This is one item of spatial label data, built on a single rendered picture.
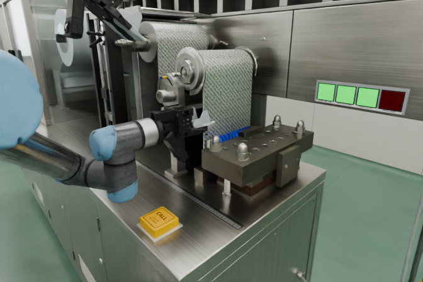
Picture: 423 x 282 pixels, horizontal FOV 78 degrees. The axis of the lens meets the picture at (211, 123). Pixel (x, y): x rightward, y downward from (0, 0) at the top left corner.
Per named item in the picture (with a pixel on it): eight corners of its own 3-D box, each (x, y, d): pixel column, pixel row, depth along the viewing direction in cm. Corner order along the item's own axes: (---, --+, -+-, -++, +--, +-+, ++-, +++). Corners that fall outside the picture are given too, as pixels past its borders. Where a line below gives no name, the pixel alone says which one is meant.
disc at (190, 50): (175, 92, 89) (173, 46, 85) (177, 92, 89) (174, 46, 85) (205, 98, 79) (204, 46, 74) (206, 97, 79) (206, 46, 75)
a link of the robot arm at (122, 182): (108, 185, 73) (103, 148, 70) (145, 190, 71) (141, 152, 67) (89, 201, 66) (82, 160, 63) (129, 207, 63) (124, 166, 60)
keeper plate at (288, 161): (275, 185, 82) (277, 152, 79) (291, 174, 89) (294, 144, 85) (282, 188, 80) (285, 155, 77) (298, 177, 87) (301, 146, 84)
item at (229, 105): (203, 145, 85) (202, 87, 79) (248, 128, 100) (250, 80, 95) (204, 145, 84) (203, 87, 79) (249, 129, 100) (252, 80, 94)
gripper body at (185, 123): (196, 107, 74) (159, 115, 66) (196, 136, 76) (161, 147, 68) (179, 102, 79) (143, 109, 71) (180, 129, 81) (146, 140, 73)
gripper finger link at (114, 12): (135, 24, 63) (101, -4, 58) (131, 29, 62) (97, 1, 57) (128, 27, 66) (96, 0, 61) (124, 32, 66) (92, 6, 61)
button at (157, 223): (140, 225, 65) (138, 216, 65) (163, 213, 70) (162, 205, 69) (155, 240, 61) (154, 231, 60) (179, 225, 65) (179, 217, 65)
